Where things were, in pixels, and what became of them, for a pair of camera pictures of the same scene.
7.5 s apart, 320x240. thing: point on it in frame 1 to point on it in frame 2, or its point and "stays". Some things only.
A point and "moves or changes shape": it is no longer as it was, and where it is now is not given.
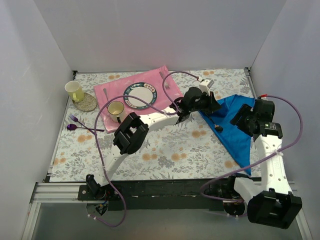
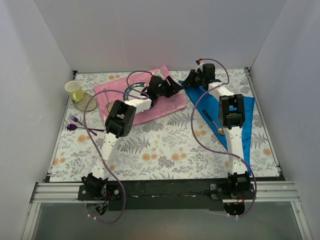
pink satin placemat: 106,91 stays
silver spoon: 105,92 stays
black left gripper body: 213,105 to 167,87
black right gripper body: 240,116 to 194,78
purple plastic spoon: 73,127 stays
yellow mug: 74,90 stays
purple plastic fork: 76,120 stays
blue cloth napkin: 237,141 moves or changes shape
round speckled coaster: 88,103 stays
